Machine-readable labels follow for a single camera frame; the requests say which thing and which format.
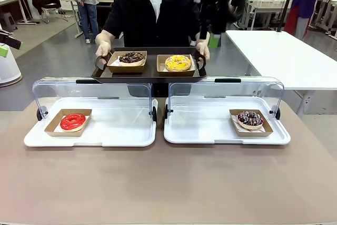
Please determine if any grey plastic stool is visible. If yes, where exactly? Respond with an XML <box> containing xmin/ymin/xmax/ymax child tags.
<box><xmin>0</xmin><ymin>13</ymin><xmax>17</xmax><ymax>33</ymax></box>

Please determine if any dark brown serving tray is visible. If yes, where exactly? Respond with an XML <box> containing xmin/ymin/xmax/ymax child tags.
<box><xmin>91</xmin><ymin>46</ymin><xmax>207</xmax><ymax>84</ymax></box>

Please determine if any person's right forearm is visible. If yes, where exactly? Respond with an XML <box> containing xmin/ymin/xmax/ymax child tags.
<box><xmin>95</xmin><ymin>30</ymin><xmax>116</xmax><ymax>45</ymax></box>

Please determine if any chocolate donut with nuts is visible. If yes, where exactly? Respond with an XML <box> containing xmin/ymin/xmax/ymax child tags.
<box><xmin>118</xmin><ymin>52</ymin><xmax>145</xmax><ymax>67</ymax></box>

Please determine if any yellow sprinkled donut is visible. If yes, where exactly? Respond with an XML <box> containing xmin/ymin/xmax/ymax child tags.
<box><xmin>165</xmin><ymin>54</ymin><xmax>192</xmax><ymax>72</ymax></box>

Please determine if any red glazed donut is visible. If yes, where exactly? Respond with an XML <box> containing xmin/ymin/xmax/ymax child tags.
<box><xmin>60</xmin><ymin>113</ymin><xmax>87</xmax><ymax>133</ymax></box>

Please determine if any white workbench table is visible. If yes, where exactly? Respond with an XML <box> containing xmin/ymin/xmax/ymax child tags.
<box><xmin>246</xmin><ymin>0</ymin><xmax>290</xmax><ymax>31</ymax></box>

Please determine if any person in black jacket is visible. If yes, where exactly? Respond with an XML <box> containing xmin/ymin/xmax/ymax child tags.
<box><xmin>101</xmin><ymin>0</ymin><xmax>209</xmax><ymax>98</ymax></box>

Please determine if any large white table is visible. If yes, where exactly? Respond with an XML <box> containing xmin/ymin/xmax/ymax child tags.
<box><xmin>225</xmin><ymin>29</ymin><xmax>337</xmax><ymax>116</ymax></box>

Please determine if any white display tray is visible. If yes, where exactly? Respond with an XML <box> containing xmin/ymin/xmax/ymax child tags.
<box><xmin>23</xmin><ymin>97</ymin><xmax>158</xmax><ymax>148</ymax></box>
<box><xmin>163</xmin><ymin>96</ymin><xmax>292</xmax><ymax>145</ymax></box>

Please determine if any chair with black jacket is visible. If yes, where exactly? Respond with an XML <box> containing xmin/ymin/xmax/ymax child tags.
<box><xmin>32</xmin><ymin>0</ymin><xmax>68</xmax><ymax>24</ymax></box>

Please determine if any brown cardboard donut box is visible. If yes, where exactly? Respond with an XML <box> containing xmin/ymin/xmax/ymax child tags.
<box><xmin>106</xmin><ymin>50</ymin><xmax>147</xmax><ymax>74</ymax></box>
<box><xmin>229</xmin><ymin>108</ymin><xmax>274</xmax><ymax>138</ymax></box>
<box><xmin>156</xmin><ymin>54</ymin><xmax>197</xmax><ymax>77</ymax></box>
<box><xmin>44</xmin><ymin>108</ymin><xmax>93</xmax><ymax>138</ymax></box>

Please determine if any person with long black hair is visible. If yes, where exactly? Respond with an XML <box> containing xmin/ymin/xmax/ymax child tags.
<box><xmin>228</xmin><ymin>0</ymin><xmax>247</xmax><ymax>30</ymax></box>

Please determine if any person's left hand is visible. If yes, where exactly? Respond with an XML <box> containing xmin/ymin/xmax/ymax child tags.
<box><xmin>196</xmin><ymin>41</ymin><xmax>211</xmax><ymax>61</ymax></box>

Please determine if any person's right hand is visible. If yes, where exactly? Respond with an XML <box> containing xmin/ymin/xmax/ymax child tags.
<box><xmin>95</xmin><ymin>41</ymin><xmax>113</xmax><ymax>57</ymax></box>

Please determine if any clear plastic lid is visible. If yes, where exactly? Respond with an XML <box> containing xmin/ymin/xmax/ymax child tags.
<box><xmin>32</xmin><ymin>76</ymin><xmax>153</xmax><ymax>120</ymax></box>
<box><xmin>167</xmin><ymin>76</ymin><xmax>285</xmax><ymax>116</ymax></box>

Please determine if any white cylindrical air purifier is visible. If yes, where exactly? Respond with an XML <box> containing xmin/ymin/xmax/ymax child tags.
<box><xmin>0</xmin><ymin>42</ymin><xmax>23</xmax><ymax>87</ymax></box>

